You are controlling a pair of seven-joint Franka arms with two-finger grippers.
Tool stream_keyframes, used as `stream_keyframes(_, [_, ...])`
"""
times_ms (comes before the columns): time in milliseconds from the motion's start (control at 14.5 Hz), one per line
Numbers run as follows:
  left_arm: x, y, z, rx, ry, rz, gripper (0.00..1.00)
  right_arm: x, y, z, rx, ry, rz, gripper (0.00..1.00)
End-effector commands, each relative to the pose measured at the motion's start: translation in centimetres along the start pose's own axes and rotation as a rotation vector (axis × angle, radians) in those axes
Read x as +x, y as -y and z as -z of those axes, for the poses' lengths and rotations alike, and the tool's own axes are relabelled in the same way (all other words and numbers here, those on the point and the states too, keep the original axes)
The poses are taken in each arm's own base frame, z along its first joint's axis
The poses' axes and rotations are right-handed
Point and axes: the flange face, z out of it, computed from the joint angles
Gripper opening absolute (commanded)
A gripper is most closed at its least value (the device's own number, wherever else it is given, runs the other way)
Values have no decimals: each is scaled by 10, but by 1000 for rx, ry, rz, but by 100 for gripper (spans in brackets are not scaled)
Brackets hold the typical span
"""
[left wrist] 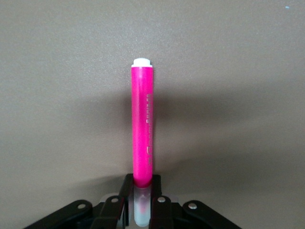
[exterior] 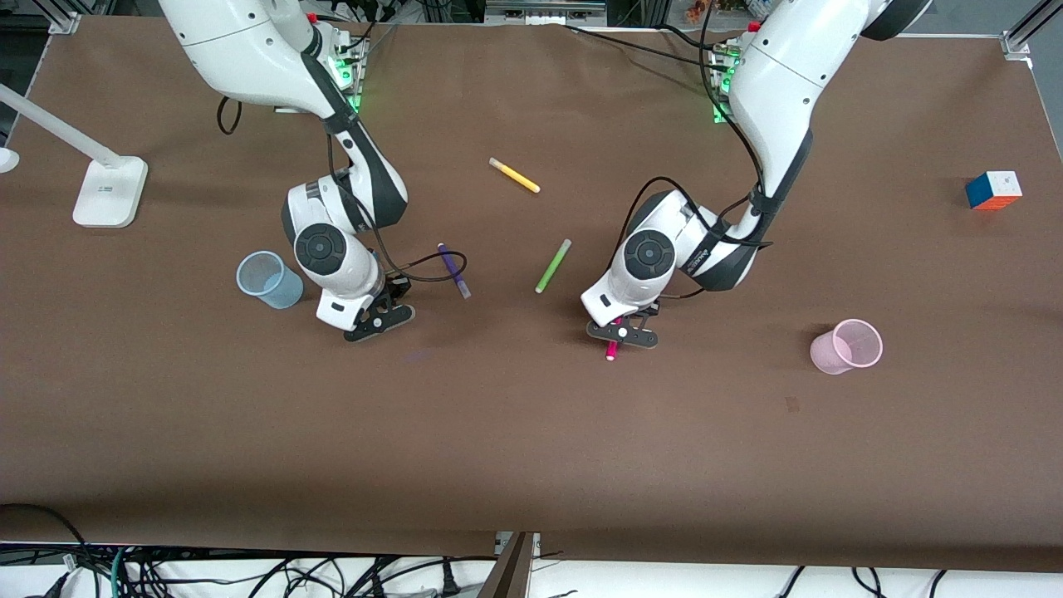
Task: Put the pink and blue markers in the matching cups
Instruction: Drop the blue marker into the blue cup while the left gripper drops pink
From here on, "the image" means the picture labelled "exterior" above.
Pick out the purple marker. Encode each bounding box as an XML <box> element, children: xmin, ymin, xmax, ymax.
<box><xmin>437</xmin><ymin>243</ymin><xmax>473</xmax><ymax>300</ymax></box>

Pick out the short black table cable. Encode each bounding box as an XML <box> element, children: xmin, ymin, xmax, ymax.
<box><xmin>660</xmin><ymin>23</ymin><xmax>744</xmax><ymax>54</ymax></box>

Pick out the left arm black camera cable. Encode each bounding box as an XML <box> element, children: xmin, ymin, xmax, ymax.
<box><xmin>613</xmin><ymin>0</ymin><xmax>775</xmax><ymax>267</ymax></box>

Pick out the long black table cable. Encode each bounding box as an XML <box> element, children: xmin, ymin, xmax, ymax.
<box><xmin>565</xmin><ymin>23</ymin><xmax>723</xmax><ymax>67</ymax></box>

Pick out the black looped floor cable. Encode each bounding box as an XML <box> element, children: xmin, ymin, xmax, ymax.
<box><xmin>0</xmin><ymin>502</ymin><xmax>91</xmax><ymax>578</ymax></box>

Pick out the green marker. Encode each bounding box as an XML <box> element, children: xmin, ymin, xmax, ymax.
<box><xmin>534</xmin><ymin>238</ymin><xmax>572</xmax><ymax>294</ymax></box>

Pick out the colourful puzzle cube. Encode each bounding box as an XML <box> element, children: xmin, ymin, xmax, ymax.
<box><xmin>965</xmin><ymin>170</ymin><xmax>1023</xmax><ymax>211</ymax></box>

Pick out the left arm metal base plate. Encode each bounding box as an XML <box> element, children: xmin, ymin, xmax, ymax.
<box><xmin>710</xmin><ymin>42</ymin><xmax>746</xmax><ymax>125</ymax></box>

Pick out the grey power strip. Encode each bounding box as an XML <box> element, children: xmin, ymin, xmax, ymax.
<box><xmin>484</xmin><ymin>0</ymin><xmax>608</xmax><ymax>27</ymax></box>

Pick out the white desk lamp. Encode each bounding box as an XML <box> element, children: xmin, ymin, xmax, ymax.
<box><xmin>0</xmin><ymin>83</ymin><xmax>149</xmax><ymax>228</ymax></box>

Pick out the yellow marker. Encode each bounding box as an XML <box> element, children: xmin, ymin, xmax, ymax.
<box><xmin>488</xmin><ymin>157</ymin><xmax>541</xmax><ymax>194</ymax></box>

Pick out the metal table support beam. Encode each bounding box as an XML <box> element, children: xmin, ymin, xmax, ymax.
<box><xmin>478</xmin><ymin>532</ymin><xmax>541</xmax><ymax>598</ymax></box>

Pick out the translucent blue plastic cup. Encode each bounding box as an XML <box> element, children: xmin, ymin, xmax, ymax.
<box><xmin>236</xmin><ymin>251</ymin><xmax>304</xmax><ymax>310</ymax></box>

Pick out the translucent pink plastic cup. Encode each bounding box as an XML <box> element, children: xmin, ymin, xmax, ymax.
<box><xmin>810</xmin><ymin>318</ymin><xmax>884</xmax><ymax>375</ymax></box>

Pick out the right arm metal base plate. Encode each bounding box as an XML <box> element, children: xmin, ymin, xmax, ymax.
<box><xmin>328</xmin><ymin>32</ymin><xmax>368</xmax><ymax>115</ymax></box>

